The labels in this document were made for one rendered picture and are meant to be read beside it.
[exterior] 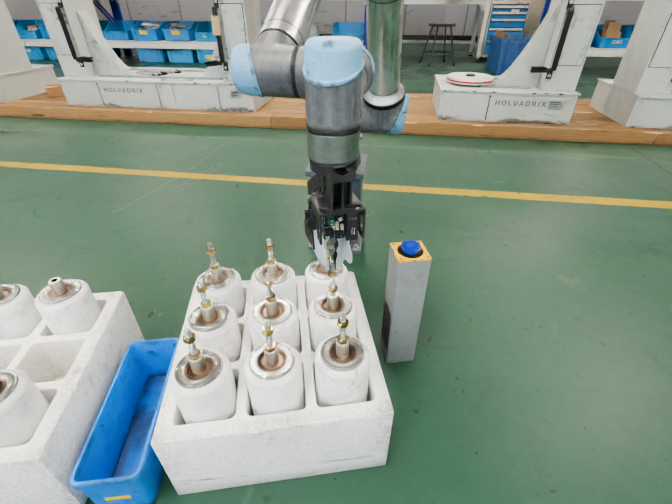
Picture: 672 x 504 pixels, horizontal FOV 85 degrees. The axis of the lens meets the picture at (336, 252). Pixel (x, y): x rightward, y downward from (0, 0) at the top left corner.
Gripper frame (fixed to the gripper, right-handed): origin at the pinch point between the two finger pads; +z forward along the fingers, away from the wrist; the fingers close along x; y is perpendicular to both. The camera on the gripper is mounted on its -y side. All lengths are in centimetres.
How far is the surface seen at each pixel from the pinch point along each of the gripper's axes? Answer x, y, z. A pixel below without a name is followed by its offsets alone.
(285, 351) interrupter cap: -10.7, 9.8, 10.1
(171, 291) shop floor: -40, -45, 35
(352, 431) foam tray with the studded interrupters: -1.7, 20.0, 21.6
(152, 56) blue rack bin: -105, -557, 26
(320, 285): -0.6, -6.9, 11.1
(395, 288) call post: 14.3, -1.7, 11.1
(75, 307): -50, -15, 12
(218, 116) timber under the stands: -22, -223, 28
